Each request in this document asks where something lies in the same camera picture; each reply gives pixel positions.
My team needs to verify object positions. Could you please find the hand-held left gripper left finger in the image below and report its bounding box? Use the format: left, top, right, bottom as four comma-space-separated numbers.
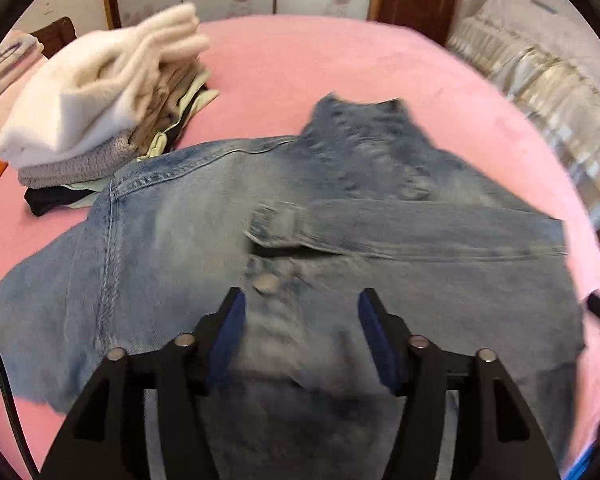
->
40, 287, 248, 480

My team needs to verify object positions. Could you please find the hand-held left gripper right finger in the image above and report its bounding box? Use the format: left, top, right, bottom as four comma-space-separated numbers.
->
357, 287, 563, 480

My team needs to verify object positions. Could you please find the blue denim jacket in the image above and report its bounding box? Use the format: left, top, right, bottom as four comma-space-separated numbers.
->
0, 92, 588, 480

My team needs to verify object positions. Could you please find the pile of folded clothes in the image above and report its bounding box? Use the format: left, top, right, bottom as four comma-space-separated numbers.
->
0, 2, 211, 168

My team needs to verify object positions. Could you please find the black folded garment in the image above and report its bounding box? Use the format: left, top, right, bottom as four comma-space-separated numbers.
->
24, 187, 98, 218

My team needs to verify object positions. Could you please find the grey knit garment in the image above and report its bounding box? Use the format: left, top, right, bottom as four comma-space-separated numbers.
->
17, 134, 141, 188

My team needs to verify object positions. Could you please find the light green garment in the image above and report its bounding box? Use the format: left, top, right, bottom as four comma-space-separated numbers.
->
62, 77, 221, 211

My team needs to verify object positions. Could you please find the brown folded garment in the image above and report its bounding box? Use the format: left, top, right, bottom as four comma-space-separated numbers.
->
130, 57, 211, 156

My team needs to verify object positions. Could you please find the beige patterned curtain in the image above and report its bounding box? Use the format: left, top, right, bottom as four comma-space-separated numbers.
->
447, 0, 600, 231

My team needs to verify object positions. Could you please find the pink fleece blanket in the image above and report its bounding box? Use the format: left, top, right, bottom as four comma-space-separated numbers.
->
0, 15, 600, 480

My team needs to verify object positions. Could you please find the brown wooden door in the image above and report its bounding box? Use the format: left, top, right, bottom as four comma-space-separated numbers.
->
367, 0, 468, 46

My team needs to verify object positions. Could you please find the dark wooden headboard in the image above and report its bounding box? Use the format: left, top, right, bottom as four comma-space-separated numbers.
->
30, 16, 76, 58

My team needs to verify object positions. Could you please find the folded pastel quilt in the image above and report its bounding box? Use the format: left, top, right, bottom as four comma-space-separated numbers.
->
0, 30, 46, 111

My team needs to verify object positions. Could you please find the black cable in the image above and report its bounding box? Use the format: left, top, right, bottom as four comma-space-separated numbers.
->
0, 310, 41, 480

